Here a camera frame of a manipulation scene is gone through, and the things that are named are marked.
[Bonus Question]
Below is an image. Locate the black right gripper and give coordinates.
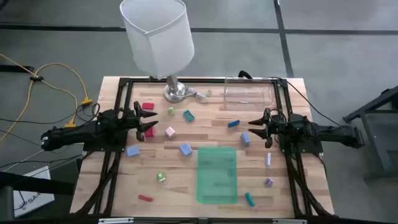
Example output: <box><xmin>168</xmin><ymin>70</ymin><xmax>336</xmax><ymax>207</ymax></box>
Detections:
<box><xmin>248</xmin><ymin>107</ymin><xmax>285</xmax><ymax>149</ymax></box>

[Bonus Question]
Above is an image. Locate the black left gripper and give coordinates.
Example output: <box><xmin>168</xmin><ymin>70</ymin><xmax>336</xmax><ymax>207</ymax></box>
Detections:
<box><xmin>116</xmin><ymin>101</ymin><xmax>159</xmax><ymax>142</ymax></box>

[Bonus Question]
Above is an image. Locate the clear plastic bin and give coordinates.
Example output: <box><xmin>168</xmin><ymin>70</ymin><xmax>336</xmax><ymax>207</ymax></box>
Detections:
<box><xmin>223</xmin><ymin>77</ymin><xmax>274</xmax><ymax>108</ymax></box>

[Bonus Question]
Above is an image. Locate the green translucent plastic bin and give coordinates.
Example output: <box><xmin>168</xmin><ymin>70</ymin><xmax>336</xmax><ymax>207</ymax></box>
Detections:
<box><xmin>196</xmin><ymin>147</ymin><xmax>239</xmax><ymax>205</ymax></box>

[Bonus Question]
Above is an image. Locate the white table lamp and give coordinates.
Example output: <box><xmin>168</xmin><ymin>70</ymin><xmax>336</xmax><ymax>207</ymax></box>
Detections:
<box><xmin>119</xmin><ymin>0</ymin><xmax>195</xmax><ymax>104</ymax></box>

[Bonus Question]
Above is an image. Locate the black metal cart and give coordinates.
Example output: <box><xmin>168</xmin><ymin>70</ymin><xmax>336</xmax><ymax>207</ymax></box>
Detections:
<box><xmin>343</xmin><ymin>85</ymin><xmax>398</xmax><ymax>181</ymax></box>

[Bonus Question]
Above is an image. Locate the black slanted bar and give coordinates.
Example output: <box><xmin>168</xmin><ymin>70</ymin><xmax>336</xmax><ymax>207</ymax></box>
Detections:
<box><xmin>0</xmin><ymin>170</ymin><xmax>75</xmax><ymax>197</ymax></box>

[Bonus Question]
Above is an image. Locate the white printed box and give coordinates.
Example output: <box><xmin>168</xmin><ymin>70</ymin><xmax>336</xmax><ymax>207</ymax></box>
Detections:
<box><xmin>12</xmin><ymin>166</ymin><xmax>55</xmax><ymax>218</ymax></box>

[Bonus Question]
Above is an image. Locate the black stand leg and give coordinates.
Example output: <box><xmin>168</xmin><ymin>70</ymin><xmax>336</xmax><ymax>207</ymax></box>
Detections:
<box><xmin>0</xmin><ymin>64</ymin><xmax>35</xmax><ymax>73</ymax></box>

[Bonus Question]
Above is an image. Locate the dark grey stand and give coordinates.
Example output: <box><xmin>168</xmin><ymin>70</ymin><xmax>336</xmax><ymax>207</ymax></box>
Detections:
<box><xmin>0</xmin><ymin>185</ymin><xmax>16</xmax><ymax>223</ymax></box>

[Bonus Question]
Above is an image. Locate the black power cable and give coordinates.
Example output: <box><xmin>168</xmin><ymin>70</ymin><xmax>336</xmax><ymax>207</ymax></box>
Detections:
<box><xmin>267</xmin><ymin>76</ymin><xmax>346</xmax><ymax>127</ymax></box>

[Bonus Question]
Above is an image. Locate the yellow extension cord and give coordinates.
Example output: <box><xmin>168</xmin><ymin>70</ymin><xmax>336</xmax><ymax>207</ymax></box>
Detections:
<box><xmin>0</xmin><ymin>52</ymin><xmax>94</xmax><ymax>144</ymax></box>

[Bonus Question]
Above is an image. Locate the black aluminium table frame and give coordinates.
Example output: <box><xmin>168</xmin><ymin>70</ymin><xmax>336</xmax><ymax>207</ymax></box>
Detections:
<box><xmin>73</xmin><ymin>77</ymin><xmax>336</xmax><ymax>224</ymax></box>

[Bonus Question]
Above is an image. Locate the silver frame bracket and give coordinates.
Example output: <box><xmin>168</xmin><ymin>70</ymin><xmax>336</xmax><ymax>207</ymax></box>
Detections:
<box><xmin>98</xmin><ymin>217</ymin><xmax>134</xmax><ymax>224</ymax></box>
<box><xmin>272</xmin><ymin>218</ymin><xmax>308</xmax><ymax>224</ymax></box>

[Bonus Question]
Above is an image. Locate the black floor cable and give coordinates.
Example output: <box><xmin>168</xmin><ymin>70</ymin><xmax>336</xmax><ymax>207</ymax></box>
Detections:
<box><xmin>0</xmin><ymin>103</ymin><xmax>100</xmax><ymax>125</ymax></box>

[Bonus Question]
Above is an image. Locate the white floor cable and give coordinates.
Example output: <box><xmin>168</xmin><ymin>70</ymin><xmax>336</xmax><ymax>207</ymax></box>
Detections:
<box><xmin>2</xmin><ymin>149</ymin><xmax>46</xmax><ymax>172</ymax></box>

